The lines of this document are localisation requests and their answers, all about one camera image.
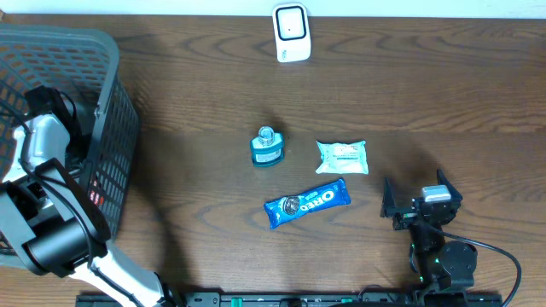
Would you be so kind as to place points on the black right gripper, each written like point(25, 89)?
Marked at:
point(389, 209)

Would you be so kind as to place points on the blue Oreo cookie pack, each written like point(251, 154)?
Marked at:
point(291, 207)

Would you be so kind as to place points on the mint green wipes packet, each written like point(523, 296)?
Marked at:
point(343, 158)

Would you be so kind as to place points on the red Nescafe coffee stick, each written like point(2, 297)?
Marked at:
point(96, 194)

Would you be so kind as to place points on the teal lidded small jar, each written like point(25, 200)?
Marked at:
point(267, 148)

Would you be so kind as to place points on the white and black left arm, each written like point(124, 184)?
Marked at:
point(49, 220)

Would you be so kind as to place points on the white barcode scanner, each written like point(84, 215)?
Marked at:
point(292, 32)

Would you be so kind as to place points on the grey plastic shopping basket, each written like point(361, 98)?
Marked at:
point(84, 64)

